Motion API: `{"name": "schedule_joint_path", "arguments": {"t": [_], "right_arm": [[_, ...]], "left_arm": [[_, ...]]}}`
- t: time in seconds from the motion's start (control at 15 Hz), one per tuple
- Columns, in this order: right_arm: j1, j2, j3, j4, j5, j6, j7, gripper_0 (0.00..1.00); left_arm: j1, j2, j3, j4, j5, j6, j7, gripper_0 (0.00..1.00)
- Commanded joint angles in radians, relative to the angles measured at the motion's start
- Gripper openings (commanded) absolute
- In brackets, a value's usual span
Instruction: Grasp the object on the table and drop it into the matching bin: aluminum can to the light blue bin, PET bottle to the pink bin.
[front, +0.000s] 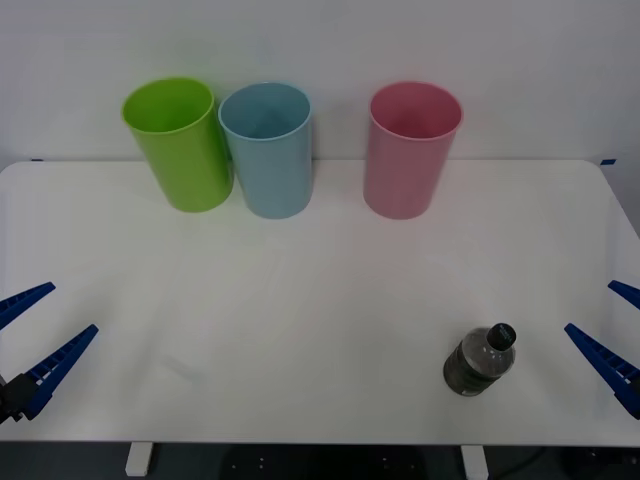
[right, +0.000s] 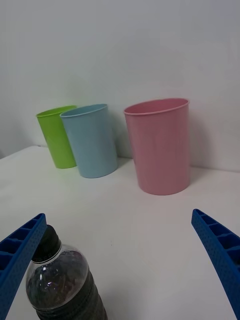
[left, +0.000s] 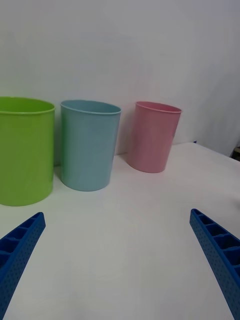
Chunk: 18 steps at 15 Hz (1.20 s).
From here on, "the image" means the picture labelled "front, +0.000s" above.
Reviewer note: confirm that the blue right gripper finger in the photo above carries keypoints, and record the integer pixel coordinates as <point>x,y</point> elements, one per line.
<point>607,362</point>
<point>627,292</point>

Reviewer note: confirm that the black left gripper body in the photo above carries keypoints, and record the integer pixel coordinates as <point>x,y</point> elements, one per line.
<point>9,400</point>

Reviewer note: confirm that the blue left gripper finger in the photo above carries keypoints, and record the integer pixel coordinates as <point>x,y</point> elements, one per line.
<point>57,370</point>
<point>22,301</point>

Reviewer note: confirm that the clear bottle with black cap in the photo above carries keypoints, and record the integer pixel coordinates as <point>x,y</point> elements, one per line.
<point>472,367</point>

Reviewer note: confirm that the white table leg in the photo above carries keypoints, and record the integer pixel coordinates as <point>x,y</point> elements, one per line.
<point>138,459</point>
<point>473,461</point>

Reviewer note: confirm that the green plastic bin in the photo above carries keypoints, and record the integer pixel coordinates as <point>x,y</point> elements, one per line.
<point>180,170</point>

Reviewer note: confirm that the pink plastic bin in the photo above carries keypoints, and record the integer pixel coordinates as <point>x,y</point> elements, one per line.
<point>400,175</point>

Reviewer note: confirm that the pale blue plastic bin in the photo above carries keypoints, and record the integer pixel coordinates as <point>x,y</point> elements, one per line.
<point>275,175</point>

